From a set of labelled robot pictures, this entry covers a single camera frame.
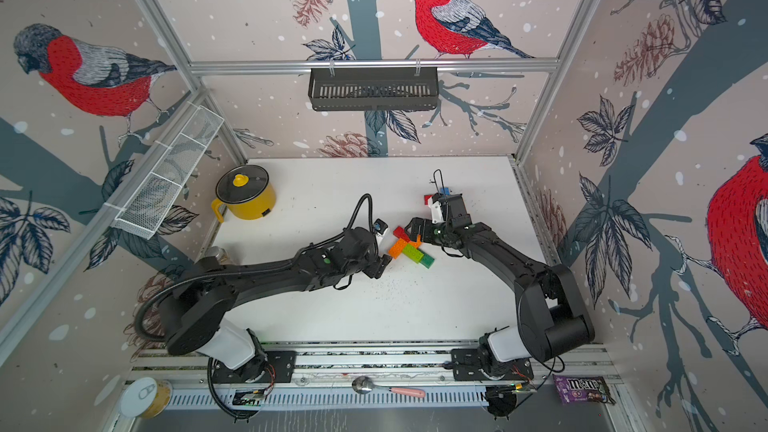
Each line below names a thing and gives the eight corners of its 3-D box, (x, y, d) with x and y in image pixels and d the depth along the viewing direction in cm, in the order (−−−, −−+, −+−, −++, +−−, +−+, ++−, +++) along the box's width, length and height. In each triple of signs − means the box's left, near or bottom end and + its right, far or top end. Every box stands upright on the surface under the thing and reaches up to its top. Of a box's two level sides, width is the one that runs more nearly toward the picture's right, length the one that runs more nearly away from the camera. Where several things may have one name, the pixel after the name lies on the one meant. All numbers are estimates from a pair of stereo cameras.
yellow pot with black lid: (224, 223, 104) (205, 200, 94) (239, 189, 114) (223, 165, 104) (272, 222, 104) (258, 200, 94) (282, 189, 114) (271, 165, 104)
